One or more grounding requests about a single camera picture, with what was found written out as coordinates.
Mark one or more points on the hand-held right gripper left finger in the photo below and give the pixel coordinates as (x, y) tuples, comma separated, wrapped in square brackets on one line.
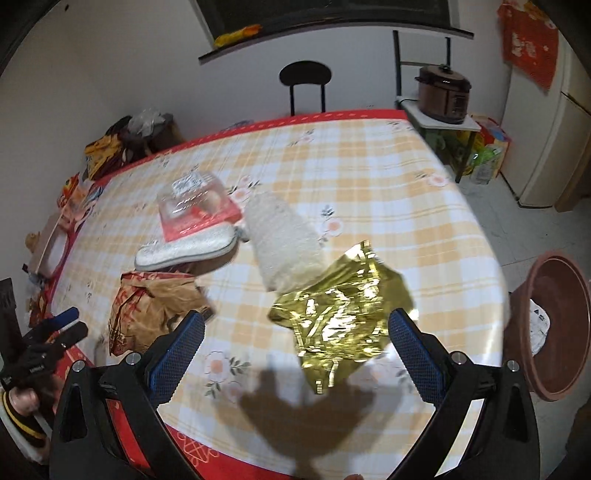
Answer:
[(180, 350)]

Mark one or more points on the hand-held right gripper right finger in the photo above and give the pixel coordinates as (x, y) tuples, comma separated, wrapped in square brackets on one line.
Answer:
[(418, 355)]

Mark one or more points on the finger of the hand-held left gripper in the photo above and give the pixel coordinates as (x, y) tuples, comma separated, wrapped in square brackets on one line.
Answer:
[(74, 334), (64, 319)]

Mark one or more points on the brown paper bag red print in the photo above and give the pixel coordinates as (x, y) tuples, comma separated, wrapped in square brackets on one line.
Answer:
[(147, 309)]

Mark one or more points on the gold foil wrapper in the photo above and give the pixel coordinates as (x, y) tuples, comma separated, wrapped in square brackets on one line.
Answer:
[(341, 314)]

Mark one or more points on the silver glitter pouch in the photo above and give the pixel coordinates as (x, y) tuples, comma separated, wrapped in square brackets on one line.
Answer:
[(184, 249)]

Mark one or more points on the white label plastic packet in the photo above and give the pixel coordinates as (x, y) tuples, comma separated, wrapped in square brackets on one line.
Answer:
[(539, 327)]

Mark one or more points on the clear lidded red food tray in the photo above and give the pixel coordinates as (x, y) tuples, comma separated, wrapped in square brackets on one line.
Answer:
[(194, 207)]

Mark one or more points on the brown plastic trash bin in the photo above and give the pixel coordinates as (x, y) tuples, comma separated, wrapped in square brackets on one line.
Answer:
[(563, 323)]

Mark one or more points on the white foam fruit net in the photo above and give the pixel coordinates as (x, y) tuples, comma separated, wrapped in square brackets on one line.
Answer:
[(284, 240)]

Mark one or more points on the person's left forearm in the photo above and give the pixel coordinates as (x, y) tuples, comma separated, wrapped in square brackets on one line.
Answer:
[(23, 431)]

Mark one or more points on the person's left hand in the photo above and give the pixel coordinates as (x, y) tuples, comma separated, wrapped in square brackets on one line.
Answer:
[(22, 399)]

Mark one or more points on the beige cardboard sheet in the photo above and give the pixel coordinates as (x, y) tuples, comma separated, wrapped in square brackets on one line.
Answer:
[(53, 249)]

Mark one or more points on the orange snack packet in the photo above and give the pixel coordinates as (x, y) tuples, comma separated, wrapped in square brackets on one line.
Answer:
[(69, 187)]

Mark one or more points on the pile of yellow snack bags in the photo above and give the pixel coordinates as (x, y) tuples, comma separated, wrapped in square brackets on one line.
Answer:
[(104, 154)]

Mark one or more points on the yellow checked tablecloth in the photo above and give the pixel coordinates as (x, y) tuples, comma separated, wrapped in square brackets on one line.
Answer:
[(346, 184)]

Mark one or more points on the black bag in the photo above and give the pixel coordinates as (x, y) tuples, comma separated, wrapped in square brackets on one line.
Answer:
[(117, 127)]

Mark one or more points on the black bucket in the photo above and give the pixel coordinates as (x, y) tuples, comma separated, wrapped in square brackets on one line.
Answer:
[(166, 136)]

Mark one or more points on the green yellow box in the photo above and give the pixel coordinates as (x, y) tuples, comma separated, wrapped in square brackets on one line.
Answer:
[(445, 147)]

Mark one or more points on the crumpled clear plastic bag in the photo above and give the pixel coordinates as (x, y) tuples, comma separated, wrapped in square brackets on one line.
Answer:
[(145, 121)]

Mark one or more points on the colourful shopping bag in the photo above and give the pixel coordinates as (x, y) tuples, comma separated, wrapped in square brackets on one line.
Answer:
[(489, 152)]

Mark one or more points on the cream refrigerator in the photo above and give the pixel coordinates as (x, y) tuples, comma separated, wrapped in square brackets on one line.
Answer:
[(545, 147)]

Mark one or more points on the brown pressure cooker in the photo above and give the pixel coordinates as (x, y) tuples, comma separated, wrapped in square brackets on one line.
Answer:
[(443, 94)]

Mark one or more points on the black round back chair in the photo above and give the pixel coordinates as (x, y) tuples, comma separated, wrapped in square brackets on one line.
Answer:
[(304, 74)]

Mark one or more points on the yellow snack packet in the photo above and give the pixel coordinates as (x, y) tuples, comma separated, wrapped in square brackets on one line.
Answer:
[(235, 34)]

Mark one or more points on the dark window sill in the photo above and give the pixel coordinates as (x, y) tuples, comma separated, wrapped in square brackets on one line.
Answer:
[(346, 39)]

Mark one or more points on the red printed cloth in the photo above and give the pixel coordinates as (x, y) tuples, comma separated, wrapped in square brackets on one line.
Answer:
[(531, 41)]

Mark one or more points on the dark framed window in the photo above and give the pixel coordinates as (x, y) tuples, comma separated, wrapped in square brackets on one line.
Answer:
[(323, 11)]

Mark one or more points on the black frame side table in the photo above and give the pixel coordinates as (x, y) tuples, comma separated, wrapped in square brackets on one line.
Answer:
[(438, 124)]

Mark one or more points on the wooden door frame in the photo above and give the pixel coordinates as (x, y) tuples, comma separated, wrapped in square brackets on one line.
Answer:
[(577, 184)]

